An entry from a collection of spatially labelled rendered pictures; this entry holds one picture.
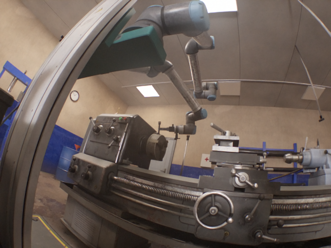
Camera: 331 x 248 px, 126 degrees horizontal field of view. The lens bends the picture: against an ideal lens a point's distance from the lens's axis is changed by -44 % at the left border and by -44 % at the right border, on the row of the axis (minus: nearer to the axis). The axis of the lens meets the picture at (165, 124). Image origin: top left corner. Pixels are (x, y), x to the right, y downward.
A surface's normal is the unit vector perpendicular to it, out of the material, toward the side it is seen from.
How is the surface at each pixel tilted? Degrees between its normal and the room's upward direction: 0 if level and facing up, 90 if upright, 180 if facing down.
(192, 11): 140
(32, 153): 90
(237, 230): 90
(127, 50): 180
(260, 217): 90
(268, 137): 90
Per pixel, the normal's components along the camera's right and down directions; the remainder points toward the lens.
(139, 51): -0.22, 0.91
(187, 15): -0.36, 0.55
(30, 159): 0.92, 0.07
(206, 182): -0.37, -0.42
